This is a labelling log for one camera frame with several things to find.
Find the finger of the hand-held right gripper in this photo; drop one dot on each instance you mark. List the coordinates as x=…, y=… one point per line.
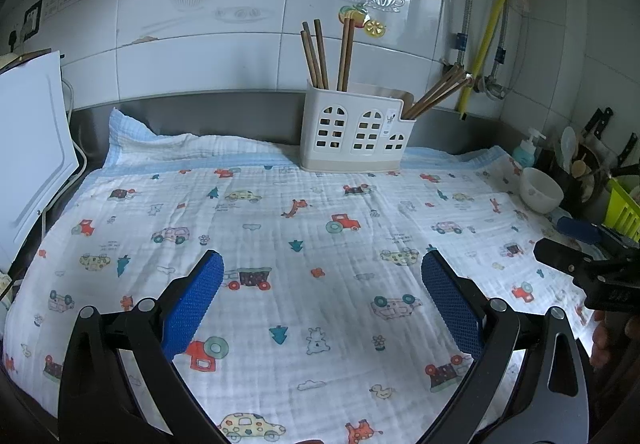
x=560, y=256
x=580, y=230

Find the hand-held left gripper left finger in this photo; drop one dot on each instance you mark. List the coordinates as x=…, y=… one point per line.
x=195, y=309

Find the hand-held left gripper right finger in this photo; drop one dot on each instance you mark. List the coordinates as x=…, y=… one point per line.
x=450, y=309

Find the white plastic utensil holder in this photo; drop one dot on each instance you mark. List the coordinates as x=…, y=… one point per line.
x=345, y=158

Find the person's right hand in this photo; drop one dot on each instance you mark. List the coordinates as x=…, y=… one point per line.
x=600, y=344

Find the dark utensil pot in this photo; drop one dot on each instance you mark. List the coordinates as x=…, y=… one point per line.
x=575, y=194

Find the green plastic basket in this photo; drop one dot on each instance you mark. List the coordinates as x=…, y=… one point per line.
x=622, y=209

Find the white ceramic bowl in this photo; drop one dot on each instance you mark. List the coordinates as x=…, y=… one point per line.
x=540, y=194

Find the teal soap pump bottle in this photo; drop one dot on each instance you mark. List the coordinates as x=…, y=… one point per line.
x=525, y=156

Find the white printed muslin cloth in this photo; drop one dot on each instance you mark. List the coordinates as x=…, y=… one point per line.
x=300, y=274

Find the metal pipe with blue valve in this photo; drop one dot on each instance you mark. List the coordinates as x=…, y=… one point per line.
x=461, y=41
x=501, y=54

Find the white plastic cutting board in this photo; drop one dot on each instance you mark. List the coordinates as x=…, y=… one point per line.
x=35, y=148

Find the black wall socket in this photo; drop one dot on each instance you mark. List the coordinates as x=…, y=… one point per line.
x=32, y=18

